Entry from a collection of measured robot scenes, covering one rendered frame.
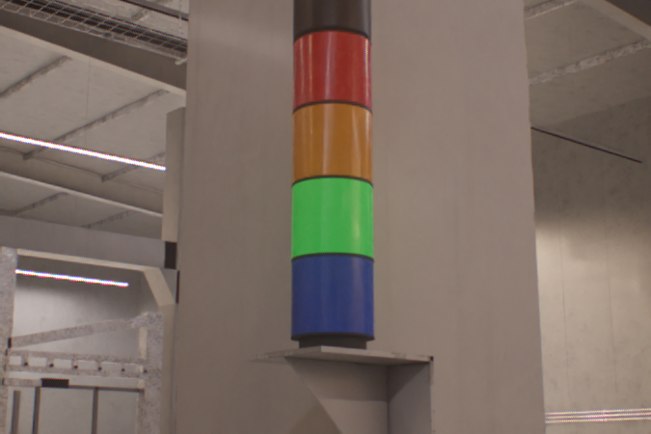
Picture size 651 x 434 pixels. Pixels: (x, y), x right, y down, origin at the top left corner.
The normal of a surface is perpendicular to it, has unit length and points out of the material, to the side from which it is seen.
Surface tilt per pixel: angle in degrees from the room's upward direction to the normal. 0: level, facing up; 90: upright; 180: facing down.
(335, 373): 90
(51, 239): 90
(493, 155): 90
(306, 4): 90
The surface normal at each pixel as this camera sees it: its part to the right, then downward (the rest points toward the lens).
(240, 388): -0.76, -0.16
